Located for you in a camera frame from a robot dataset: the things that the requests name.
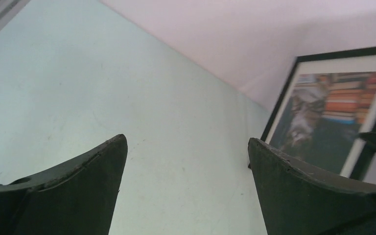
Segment white photo mat board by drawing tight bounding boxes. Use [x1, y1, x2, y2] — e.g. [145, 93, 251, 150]
[264, 52, 376, 178]

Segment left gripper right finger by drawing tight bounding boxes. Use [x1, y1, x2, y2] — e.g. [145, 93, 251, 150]
[248, 138, 376, 235]

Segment cat photo print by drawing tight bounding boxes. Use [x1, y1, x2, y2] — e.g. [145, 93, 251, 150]
[267, 71, 376, 174]

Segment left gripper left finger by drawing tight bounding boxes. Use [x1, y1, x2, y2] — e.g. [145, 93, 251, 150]
[0, 134, 128, 235]

